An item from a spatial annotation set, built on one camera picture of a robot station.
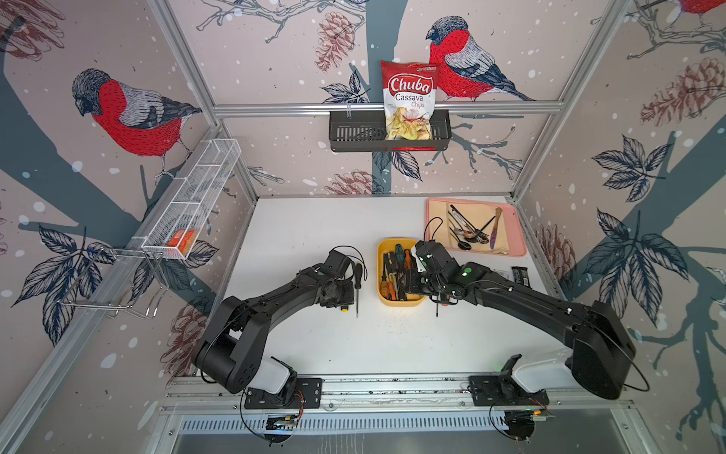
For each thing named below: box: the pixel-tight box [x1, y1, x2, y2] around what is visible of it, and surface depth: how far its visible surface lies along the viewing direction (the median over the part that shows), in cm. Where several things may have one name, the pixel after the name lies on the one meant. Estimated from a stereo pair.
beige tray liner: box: [427, 199, 510, 255], surface depth 112 cm
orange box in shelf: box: [168, 229, 196, 254], surface depth 68 cm
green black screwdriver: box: [395, 244, 406, 285], surface depth 99 cm
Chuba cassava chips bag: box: [380, 60, 440, 140], surface depth 85 cm
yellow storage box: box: [376, 237, 428, 308], surface depth 97 cm
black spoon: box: [449, 227, 472, 251], surface depth 105 cm
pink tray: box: [425, 197, 528, 258], surface depth 112 cm
